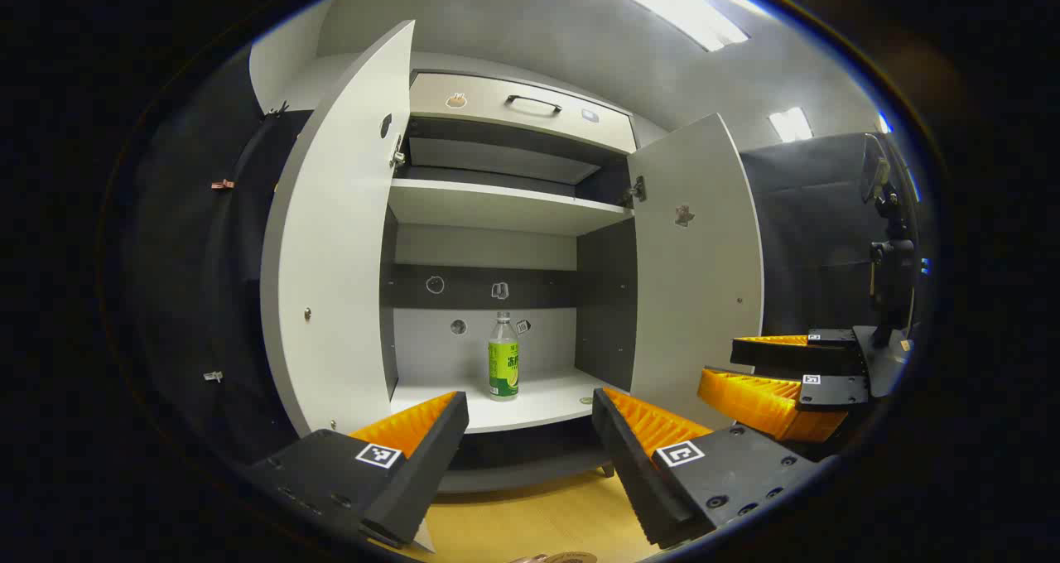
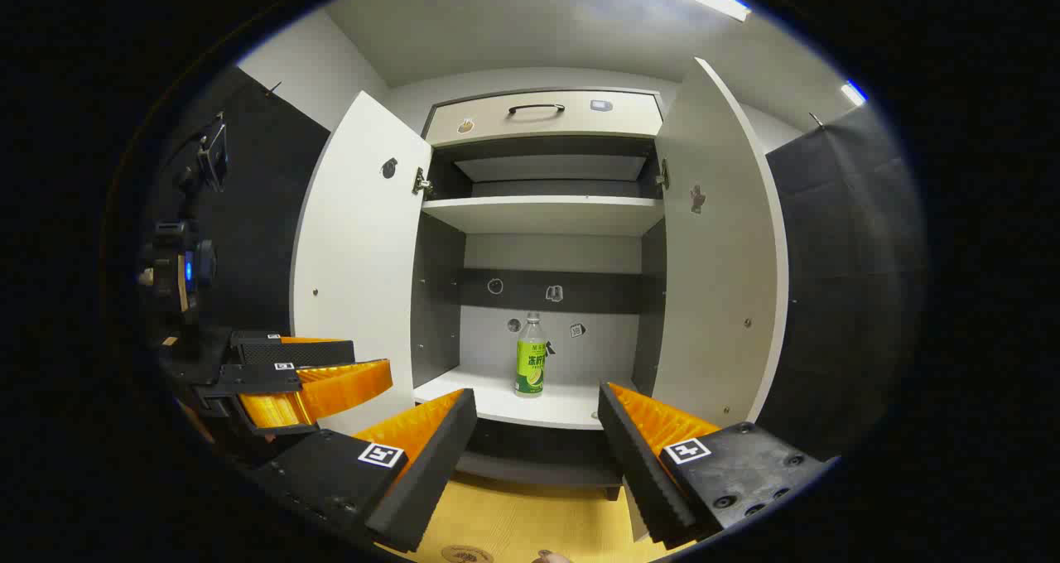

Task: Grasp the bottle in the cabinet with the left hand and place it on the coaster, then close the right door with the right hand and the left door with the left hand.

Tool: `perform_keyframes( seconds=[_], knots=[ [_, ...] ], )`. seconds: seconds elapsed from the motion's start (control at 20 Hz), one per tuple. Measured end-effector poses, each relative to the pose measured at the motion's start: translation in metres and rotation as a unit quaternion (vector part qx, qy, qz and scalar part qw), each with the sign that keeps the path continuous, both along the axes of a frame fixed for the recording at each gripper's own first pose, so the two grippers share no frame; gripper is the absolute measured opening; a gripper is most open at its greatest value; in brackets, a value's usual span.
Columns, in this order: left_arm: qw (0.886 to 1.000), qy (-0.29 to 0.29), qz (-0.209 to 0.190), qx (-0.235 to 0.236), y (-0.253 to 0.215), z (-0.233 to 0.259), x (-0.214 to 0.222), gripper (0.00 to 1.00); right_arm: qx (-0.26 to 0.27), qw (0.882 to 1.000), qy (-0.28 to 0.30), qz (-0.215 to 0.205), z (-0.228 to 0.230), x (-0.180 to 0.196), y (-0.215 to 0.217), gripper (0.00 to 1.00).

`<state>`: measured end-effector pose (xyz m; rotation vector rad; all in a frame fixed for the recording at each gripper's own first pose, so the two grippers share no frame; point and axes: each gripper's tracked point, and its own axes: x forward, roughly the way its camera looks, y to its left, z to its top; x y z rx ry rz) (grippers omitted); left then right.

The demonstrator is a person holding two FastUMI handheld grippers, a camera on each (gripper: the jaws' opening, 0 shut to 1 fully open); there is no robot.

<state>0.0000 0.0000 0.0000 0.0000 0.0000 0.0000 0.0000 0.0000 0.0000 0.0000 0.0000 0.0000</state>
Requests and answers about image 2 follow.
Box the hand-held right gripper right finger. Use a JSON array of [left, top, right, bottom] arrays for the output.
[[597, 381, 837, 550]]

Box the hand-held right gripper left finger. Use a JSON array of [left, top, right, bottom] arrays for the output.
[[248, 387, 479, 554]]

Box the white cabinet door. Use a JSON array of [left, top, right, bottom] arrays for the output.
[[290, 91, 433, 436], [623, 56, 789, 543]]

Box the green label drink bottle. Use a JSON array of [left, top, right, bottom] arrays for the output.
[[514, 312, 547, 398]]

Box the white and grey cabinet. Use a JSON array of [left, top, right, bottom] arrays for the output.
[[410, 87, 672, 502]]

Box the white cabinet shelf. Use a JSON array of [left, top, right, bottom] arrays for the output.
[[421, 196, 665, 237]]

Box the white cabinet drawer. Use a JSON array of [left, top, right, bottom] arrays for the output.
[[424, 91, 665, 147]]

